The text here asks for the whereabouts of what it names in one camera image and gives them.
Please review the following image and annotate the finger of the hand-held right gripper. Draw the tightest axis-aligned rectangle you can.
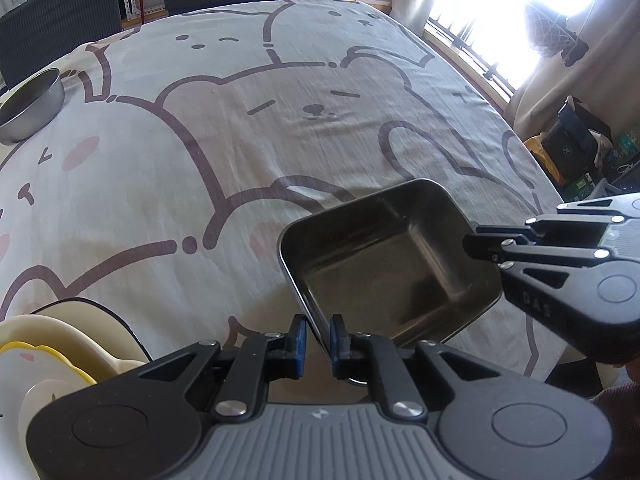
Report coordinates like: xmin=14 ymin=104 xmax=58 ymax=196
xmin=462 ymin=230 xmax=610 ymax=269
xmin=476 ymin=192 xmax=640 ymax=242

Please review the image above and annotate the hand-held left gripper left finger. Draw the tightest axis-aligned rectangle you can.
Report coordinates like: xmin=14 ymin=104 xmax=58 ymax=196
xmin=135 ymin=314 xmax=307 ymax=421

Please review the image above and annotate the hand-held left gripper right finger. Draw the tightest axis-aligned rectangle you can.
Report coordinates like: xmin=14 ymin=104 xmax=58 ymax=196
xmin=330 ymin=314 xmax=511 ymax=421

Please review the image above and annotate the rectangular steel tray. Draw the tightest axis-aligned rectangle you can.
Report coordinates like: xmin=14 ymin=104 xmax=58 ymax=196
xmin=276 ymin=178 xmax=503 ymax=348

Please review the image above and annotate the white plate with black rim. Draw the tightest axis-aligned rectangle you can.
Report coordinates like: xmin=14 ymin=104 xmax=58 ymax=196
xmin=0 ymin=297 xmax=152 ymax=368

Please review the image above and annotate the cream bowl with handles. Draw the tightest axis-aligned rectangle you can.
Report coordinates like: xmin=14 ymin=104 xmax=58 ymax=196
xmin=0 ymin=314 xmax=149 ymax=391

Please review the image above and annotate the white floral scalloped bowl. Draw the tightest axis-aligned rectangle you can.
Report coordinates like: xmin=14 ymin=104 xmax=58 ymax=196
xmin=0 ymin=341 xmax=98 ymax=441

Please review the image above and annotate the black bag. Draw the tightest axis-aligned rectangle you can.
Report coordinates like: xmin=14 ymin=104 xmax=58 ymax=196
xmin=542 ymin=97 xmax=614 ymax=187

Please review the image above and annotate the person's leg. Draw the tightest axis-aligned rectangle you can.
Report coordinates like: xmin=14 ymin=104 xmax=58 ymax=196
xmin=590 ymin=362 xmax=640 ymax=480

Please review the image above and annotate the bear printed tablecloth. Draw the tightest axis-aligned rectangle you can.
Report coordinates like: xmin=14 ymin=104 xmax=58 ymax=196
xmin=0 ymin=0 xmax=565 ymax=480

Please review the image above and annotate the round steel bowl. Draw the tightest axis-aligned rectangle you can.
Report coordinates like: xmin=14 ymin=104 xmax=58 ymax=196
xmin=0 ymin=68 xmax=66 ymax=144

